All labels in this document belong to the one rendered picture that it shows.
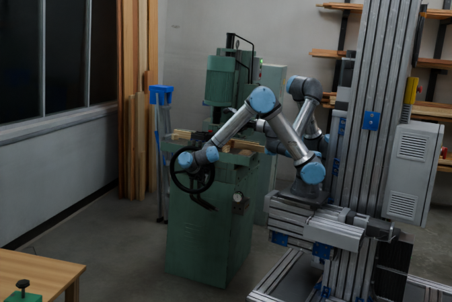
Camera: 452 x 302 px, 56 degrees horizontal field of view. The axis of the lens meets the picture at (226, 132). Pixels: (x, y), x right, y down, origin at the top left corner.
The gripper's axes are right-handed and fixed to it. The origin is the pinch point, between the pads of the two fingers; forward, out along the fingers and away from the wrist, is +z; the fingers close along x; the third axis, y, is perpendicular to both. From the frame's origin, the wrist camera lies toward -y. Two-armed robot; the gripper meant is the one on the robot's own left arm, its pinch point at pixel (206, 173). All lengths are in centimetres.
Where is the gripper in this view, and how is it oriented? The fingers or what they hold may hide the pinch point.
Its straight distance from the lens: 237.8
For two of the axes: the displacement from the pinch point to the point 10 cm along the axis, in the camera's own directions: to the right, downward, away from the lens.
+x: 9.4, 1.5, -3.1
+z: 2.5, 3.5, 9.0
